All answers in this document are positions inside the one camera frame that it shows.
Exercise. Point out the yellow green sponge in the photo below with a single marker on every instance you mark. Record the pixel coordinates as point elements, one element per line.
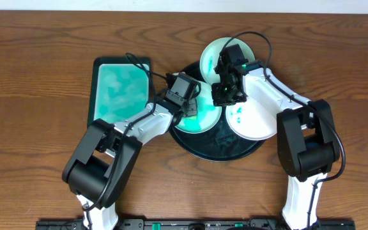
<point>190,122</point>

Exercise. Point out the green rectangular soap tray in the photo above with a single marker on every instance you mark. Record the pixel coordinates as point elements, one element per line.
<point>119,90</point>

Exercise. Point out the mint plate top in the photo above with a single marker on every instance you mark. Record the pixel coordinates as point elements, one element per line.
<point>210,55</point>

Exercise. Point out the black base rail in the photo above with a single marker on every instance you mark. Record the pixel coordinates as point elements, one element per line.
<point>140,224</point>

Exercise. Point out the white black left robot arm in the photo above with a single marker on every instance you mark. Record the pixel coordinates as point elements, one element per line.
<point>102,162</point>

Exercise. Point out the mint plate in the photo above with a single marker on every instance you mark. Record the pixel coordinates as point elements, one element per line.
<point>207,114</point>
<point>210,55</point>

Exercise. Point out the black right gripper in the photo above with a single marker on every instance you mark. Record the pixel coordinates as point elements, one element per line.
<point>227,96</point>

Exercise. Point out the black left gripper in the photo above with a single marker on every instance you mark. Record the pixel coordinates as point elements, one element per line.
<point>190,107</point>

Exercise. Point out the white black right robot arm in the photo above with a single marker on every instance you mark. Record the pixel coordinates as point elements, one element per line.
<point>307,143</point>

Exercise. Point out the white plate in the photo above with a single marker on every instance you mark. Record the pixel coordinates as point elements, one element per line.
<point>250,120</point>

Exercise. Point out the round black tray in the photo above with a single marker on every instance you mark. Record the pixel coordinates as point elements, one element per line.
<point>219,143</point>

